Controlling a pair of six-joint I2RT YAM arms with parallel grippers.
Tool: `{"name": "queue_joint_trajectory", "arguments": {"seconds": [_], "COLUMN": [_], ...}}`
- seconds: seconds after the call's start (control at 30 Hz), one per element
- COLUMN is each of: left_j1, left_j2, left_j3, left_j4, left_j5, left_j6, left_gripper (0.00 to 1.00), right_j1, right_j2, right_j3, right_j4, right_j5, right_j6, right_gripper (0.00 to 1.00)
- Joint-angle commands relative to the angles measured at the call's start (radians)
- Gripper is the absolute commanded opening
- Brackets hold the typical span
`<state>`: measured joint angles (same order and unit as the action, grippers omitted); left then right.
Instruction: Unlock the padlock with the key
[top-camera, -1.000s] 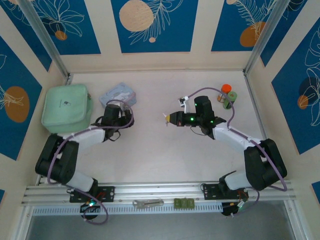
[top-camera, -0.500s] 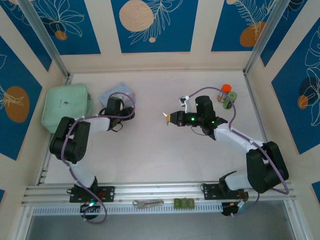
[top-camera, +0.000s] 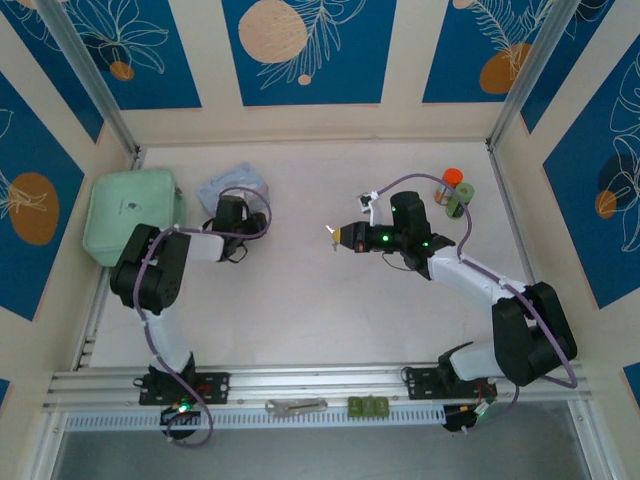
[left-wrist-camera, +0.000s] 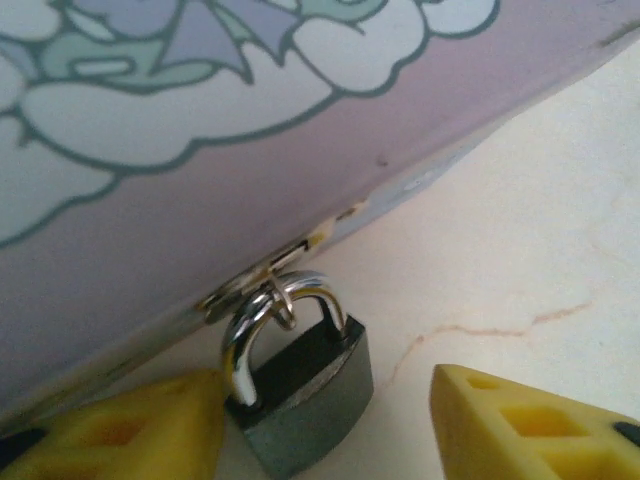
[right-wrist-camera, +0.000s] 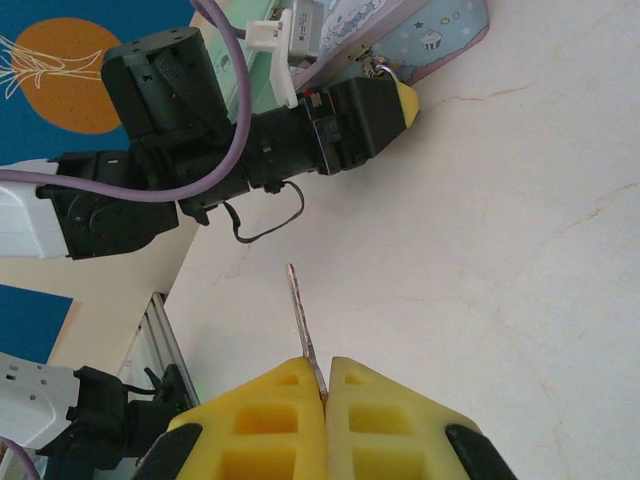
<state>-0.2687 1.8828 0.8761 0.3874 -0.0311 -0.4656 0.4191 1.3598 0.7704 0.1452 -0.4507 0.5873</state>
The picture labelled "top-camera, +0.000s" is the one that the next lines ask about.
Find green cylindrical bottle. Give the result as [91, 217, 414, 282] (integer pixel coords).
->
[445, 182, 476, 220]

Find mint green zip pouch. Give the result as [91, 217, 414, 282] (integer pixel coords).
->
[82, 167, 189, 270]

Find silver metal wrench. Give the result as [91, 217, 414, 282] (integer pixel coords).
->
[264, 397, 329, 418]

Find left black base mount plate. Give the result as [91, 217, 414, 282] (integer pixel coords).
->
[137, 371, 232, 407]

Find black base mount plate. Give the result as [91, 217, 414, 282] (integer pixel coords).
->
[401, 366, 500, 402]
[137, 371, 232, 407]

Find light blue printed pouch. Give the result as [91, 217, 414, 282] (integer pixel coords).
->
[195, 160, 274, 215]

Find left black base electronics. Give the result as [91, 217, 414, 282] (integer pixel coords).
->
[158, 403, 202, 432]

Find aluminium frame post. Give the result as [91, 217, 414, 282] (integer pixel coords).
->
[35, 0, 143, 157]
[485, 0, 585, 149]

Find white slotted cable duct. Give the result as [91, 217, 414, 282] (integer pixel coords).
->
[63, 403, 447, 432]

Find aluminium side rail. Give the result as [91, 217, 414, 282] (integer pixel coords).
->
[486, 140, 564, 362]
[72, 145, 147, 372]

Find orange cap bottle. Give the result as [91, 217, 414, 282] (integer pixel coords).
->
[433, 167, 464, 205]

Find black base electronics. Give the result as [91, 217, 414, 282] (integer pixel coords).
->
[158, 403, 202, 432]
[441, 402, 497, 435]

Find aluminium mounting rail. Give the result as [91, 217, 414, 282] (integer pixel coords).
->
[41, 360, 587, 415]

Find right black base electronics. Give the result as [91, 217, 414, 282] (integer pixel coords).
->
[441, 402, 497, 435]

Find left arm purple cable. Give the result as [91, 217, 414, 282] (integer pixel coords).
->
[134, 186, 274, 449]

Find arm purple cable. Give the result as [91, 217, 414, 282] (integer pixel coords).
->
[372, 172, 580, 437]
[134, 186, 274, 449]

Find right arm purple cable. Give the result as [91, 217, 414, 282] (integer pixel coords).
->
[372, 172, 580, 437]

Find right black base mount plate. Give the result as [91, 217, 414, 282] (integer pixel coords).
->
[401, 366, 500, 402]

